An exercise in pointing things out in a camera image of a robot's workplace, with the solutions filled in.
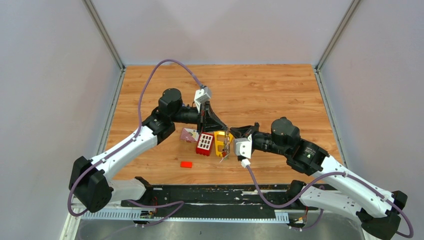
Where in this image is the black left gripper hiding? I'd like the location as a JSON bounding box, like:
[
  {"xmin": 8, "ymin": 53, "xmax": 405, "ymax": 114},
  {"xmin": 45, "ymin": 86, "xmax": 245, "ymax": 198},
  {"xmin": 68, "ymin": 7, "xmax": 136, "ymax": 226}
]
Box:
[{"xmin": 171, "ymin": 101, "xmax": 228, "ymax": 135}]

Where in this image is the large metal keyring with tags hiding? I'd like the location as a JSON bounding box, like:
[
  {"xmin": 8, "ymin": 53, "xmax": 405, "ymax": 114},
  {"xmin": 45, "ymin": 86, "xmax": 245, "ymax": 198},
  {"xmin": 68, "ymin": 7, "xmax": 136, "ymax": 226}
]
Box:
[{"xmin": 221, "ymin": 129, "xmax": 232, "ymax": 161}]

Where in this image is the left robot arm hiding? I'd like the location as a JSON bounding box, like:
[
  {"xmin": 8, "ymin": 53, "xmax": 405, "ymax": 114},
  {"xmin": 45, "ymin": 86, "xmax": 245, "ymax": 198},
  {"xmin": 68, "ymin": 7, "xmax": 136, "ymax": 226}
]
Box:
[{"xmin": 68, "ymin": 86, "xmax": 225, "ymax": 213}]

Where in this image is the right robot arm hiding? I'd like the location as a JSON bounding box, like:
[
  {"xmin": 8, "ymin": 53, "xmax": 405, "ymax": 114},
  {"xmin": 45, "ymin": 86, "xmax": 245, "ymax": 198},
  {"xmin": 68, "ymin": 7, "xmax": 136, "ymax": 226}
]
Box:
[{"xmin": 229, "ymin": 117, "xmax": 408, "ymax": 240}]

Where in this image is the red window block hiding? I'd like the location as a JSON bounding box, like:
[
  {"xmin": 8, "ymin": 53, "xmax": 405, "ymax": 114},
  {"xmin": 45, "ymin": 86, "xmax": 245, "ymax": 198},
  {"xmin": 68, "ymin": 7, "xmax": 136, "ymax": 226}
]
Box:
[{"xmin": 195, "ymin": 132, "xmax": 214, "ymax": 156}]

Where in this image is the small orange-red block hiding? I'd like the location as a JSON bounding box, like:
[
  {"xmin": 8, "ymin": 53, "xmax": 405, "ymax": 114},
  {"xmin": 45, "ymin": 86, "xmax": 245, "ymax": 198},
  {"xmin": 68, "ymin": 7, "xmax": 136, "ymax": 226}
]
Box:
[{"xmin": 180, "ymin": 161, "xmax": 193, "ymax": 169}]

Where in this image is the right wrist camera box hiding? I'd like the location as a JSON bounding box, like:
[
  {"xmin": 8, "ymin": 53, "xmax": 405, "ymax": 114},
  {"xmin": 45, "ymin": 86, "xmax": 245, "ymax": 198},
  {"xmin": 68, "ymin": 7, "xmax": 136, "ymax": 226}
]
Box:
[{"xmin": 233, "ymin": 135, "xmax": 253, "ymax": 159}]

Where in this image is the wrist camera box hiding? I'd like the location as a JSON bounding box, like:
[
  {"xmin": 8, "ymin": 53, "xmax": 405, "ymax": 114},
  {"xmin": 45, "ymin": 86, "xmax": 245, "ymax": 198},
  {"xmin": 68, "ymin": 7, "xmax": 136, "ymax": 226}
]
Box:
[
  {"xmin": 193, "ymin": 86, "xmax": 212, "ymax": 113},
  {"xmin": 233, "ymin": 135, "xmax": 253, "ymax": 159}
]

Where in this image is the yellow plastic triangle frame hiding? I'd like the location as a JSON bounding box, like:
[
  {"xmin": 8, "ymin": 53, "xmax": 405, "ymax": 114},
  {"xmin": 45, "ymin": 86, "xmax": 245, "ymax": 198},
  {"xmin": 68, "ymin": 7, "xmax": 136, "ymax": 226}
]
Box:
[{"xmin": 213, "ymin": 131, "xmax": 225, "ymax": 158}]

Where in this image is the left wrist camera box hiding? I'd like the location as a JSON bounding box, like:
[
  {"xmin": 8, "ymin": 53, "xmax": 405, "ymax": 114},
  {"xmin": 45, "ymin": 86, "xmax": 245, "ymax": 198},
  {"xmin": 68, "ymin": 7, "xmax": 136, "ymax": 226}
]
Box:
[{"xmin": 193, "ymin": 86, "xmax": 212, "ymax": 113}]

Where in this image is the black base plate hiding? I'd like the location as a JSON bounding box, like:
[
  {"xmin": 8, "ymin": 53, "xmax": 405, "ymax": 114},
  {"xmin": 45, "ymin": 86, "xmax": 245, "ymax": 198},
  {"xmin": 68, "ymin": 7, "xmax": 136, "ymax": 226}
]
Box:
[{"xmin": 134, "ymin": 184, "xmax": 307, "ymax": 210}]

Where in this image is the aluminium front rail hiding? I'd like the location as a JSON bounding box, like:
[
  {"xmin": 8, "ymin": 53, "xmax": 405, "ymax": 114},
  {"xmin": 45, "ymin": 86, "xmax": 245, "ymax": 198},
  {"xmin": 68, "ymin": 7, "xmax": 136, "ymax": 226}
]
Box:
[{"xmin": 71, "ymin": 186, "xmax": 373, "ymax": 223}]

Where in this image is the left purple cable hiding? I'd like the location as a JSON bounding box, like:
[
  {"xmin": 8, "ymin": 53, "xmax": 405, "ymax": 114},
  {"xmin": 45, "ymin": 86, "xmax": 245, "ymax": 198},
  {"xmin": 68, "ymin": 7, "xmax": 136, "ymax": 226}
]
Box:
[{"xmin": 67, "ymin": 58, "xmax": 208, "ymax": 228}]

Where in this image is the purple cable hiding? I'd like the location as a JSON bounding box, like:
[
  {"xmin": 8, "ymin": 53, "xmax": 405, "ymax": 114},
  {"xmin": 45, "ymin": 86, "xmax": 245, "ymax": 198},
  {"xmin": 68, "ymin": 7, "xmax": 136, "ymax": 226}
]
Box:
[
  {"xmin": 67, "ymin": 58, "xmax": 208, "ymax": 228},
  {"xmin": 241, "ymin": 158, "xmax": 415, "ymax": 239}
]

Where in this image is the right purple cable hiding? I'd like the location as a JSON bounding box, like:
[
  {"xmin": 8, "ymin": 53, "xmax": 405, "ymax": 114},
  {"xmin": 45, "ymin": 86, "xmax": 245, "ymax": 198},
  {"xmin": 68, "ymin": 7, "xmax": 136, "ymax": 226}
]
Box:
[{"xmin": 241, "ymin": 158, "xmax": 415, "ymax": 239}]

